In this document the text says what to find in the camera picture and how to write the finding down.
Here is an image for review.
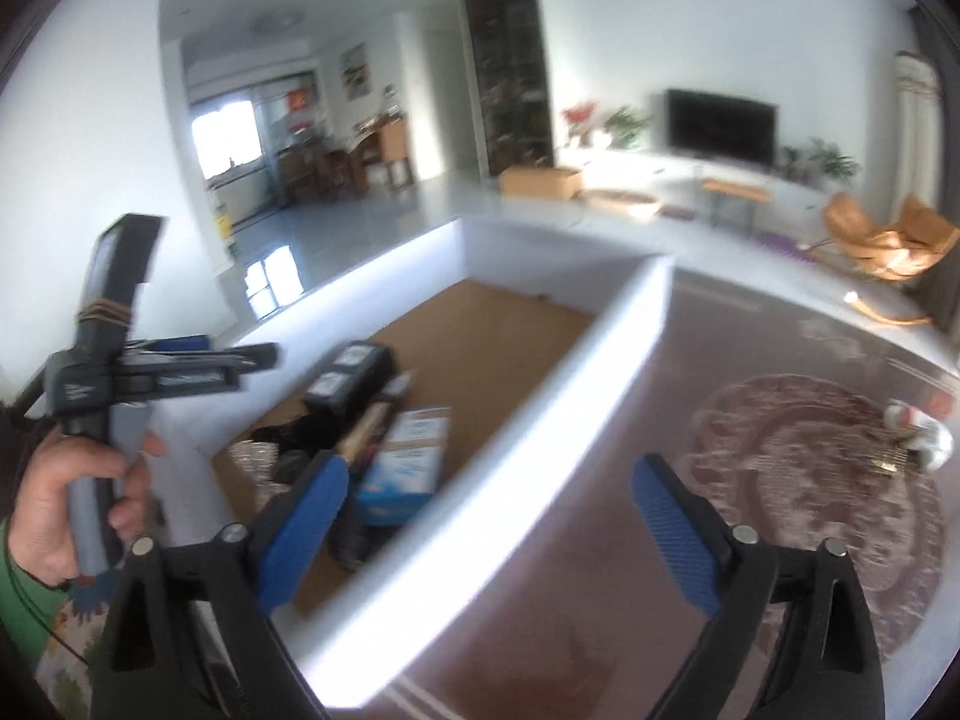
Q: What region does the black rectangular box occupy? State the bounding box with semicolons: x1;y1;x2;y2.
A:
302;341;397;413

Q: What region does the gold tube cosmetic bottle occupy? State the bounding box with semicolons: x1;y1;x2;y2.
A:
335;369;416;466

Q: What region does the blue white medicine box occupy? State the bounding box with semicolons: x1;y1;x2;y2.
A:
355;408;451;528

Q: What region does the white knit glove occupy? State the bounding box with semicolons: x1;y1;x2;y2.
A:
884;398;955;475

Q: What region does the person left hand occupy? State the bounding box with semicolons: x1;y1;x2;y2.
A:
8;429;166;587

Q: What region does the white cardboard storage box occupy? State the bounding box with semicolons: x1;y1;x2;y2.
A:
153;216;674;710

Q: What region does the orange lounge chair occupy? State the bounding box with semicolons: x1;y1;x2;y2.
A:
822;192;958;283

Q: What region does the brown cardboard box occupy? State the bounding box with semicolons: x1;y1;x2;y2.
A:
498;166;583;200

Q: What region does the wooden bench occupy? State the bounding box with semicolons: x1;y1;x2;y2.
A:
698;179;773;234

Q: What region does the white media console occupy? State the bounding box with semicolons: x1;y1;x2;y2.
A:
555;146;828;238

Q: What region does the black television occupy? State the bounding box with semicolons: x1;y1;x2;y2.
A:
665;89;778;167

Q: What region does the red flower vase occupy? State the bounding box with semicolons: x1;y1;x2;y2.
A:
562;101;597;148

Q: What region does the dark display cabinet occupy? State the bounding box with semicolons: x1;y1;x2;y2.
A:
464;0;553;176

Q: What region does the green potted plant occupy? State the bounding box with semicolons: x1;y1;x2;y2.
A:
604;106;654;149

